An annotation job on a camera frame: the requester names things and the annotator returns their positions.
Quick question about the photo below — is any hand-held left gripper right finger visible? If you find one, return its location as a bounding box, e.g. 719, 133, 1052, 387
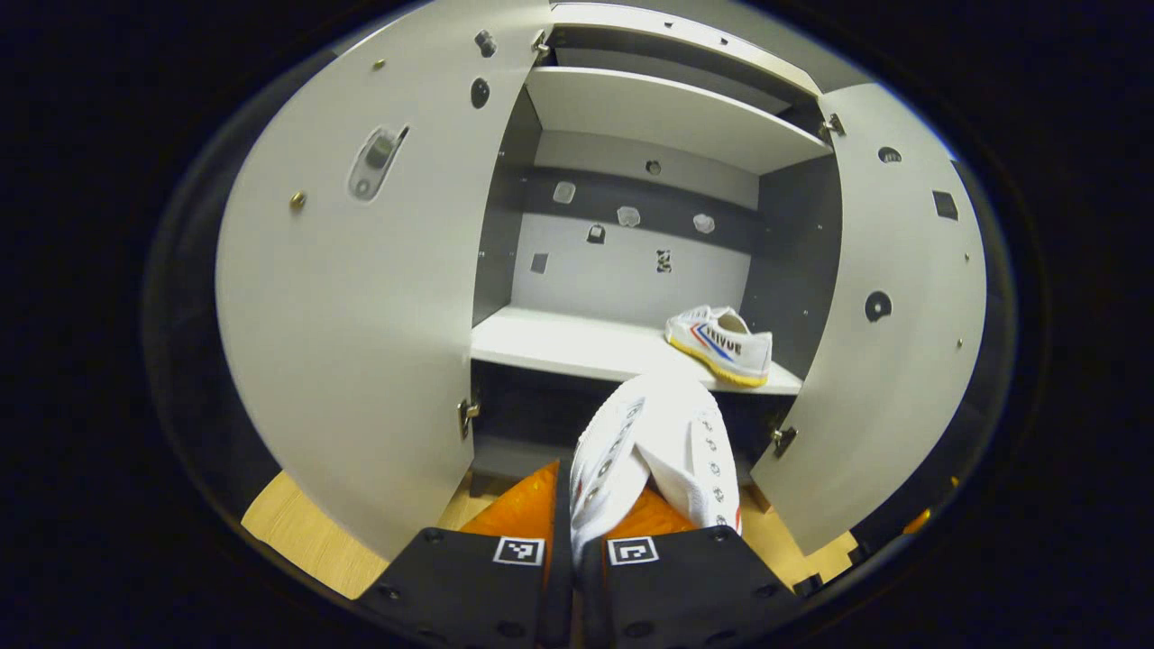
577, 487, 803, 649

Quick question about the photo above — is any white shoe cabinet door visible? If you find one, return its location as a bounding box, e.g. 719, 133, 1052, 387
215, 0, 553, 562
750, 83, 988, 557

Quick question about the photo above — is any white cabinet drawer front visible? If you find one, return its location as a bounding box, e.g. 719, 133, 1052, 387
550, 2, 823, 96

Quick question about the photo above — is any white cabinet shelf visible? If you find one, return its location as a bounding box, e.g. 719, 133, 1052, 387
471, 305, 803, 398
525, 65, 832, 176

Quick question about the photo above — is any white canvas shoe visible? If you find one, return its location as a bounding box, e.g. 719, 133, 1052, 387
568, 371, 743, 567
664, 305, 774, 389

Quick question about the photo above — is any black backdrop cloth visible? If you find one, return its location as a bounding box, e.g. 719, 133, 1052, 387
142, 135, 289, 533
852, 153, 1020, 551

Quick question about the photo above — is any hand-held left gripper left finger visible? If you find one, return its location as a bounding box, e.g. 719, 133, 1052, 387
356, 460, 574, 649

